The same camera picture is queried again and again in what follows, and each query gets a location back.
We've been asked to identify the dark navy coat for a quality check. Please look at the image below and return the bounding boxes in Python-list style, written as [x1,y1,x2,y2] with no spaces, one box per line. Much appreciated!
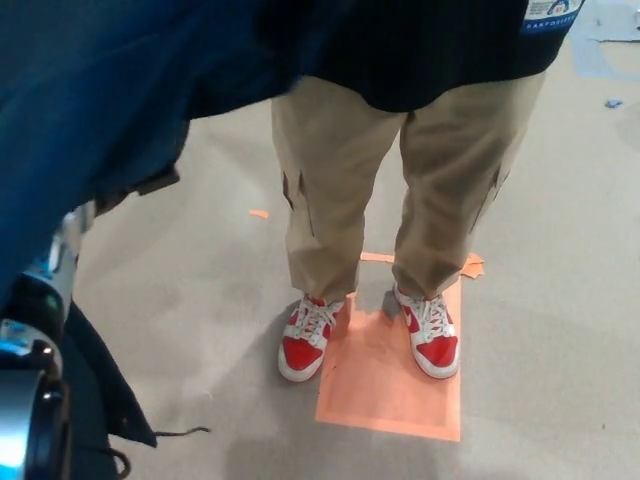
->
[0,0,307,480]

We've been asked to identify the person's beige cargo trousers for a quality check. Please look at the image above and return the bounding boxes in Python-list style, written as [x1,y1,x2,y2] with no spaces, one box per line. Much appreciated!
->
[269,74,532,307]

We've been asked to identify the person's right red white sneaker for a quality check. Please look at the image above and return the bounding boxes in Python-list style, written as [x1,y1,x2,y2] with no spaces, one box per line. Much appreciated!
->
[277,293,347,384]

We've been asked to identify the person's red white sneaker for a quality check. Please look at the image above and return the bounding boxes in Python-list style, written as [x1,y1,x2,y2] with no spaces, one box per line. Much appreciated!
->
[277,293,347,384]
[392,282,461,379]

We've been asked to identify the person's left red white sneaker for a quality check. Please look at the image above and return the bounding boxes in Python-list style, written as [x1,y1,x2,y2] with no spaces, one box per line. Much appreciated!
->
[392,282,461,379]

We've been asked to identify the person's black sweater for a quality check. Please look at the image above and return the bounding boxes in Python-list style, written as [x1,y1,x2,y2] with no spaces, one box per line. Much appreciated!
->
[199,0,589,114]

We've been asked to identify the crumpled orange tape scrap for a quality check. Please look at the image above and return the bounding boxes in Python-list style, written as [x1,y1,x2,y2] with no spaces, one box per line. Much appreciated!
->
[462,253,488,282]

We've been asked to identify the orange rectangular floor marker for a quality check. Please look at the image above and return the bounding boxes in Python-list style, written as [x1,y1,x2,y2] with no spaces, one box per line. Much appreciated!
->
[313,251,464,444]

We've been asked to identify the blue floor tape marking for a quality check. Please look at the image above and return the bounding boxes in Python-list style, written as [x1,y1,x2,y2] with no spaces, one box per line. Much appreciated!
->
[568,28,640,84]

